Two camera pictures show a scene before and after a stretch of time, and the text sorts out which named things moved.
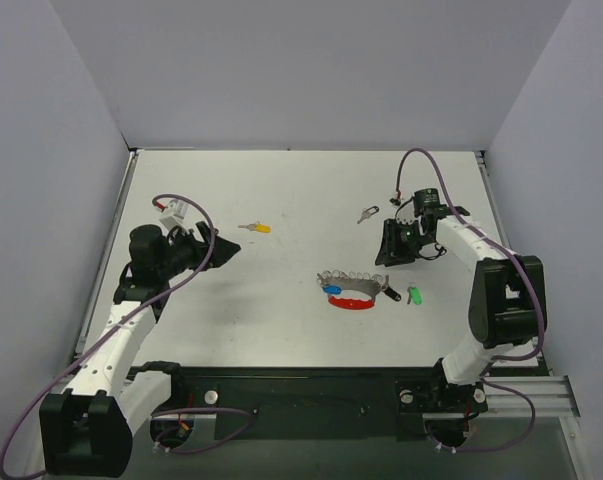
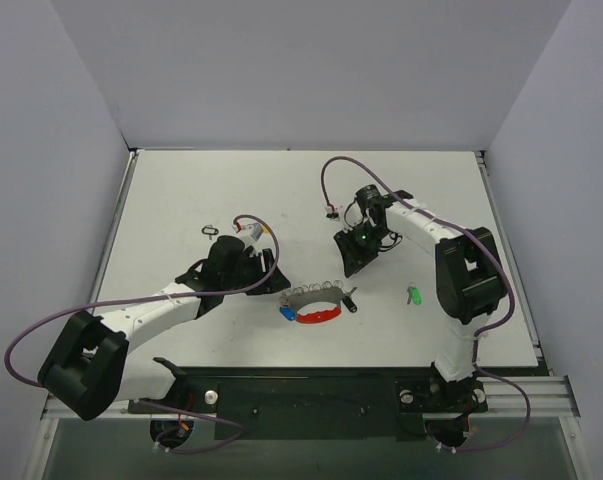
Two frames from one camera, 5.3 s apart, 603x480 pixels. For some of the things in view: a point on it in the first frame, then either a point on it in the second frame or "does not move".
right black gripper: [396, 242] to [356, 248]
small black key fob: [391, 293] to [349, 304]
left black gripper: [204, 245] to [267, 268]
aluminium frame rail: [550, 396] does not move
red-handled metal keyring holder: [334, 282] to [329, 291]
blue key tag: [333, 289] to [287, 312]
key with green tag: [414, 294] does not move
